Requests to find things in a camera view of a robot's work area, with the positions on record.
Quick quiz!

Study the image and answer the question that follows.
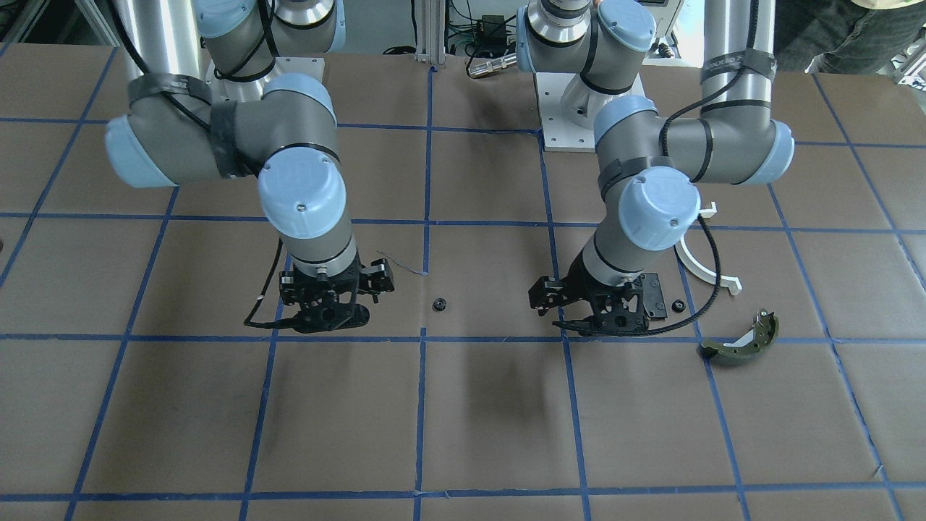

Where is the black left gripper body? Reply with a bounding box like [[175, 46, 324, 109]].
[[553, 269, 649, 326]]

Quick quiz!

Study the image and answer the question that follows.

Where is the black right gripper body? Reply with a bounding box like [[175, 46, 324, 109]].
[[280, 258, 373, 323]]

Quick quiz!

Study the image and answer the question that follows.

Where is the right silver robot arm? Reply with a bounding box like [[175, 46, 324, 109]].
[[105, 1, 394, 334]]

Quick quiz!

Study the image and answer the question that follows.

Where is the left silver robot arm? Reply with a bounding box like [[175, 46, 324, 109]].
[[516, 1, 796, 336]]

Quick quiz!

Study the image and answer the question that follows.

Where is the black brake pad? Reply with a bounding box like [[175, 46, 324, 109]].
[[639, 273, 668, 321]]

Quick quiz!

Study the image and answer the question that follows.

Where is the olive metal brake shoe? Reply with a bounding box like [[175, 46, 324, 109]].
[[698, 309, 778, 366]]

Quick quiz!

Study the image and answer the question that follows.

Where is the white curved plastic bracket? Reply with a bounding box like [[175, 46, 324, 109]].
[[676, 203, 744, 296]]

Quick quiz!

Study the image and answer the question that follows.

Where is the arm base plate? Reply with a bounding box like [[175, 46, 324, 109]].
[[535, 72, 614, 153]]

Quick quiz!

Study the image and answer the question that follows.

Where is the aluminium frame post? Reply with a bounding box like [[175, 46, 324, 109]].
[[412, 0, 447, 70]]

